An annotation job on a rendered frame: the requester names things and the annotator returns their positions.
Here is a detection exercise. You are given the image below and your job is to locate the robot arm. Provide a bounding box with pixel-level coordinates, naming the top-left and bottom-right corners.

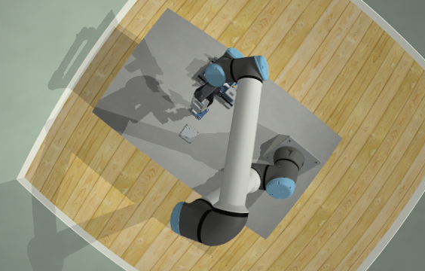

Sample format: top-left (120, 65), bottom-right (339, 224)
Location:
top-left (170, 47), bottom-right (304, 246)

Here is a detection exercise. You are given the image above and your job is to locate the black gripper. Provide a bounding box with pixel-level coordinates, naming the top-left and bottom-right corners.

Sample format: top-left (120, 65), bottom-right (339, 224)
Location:
top-left (191, 82), bottom-right (221, 112)

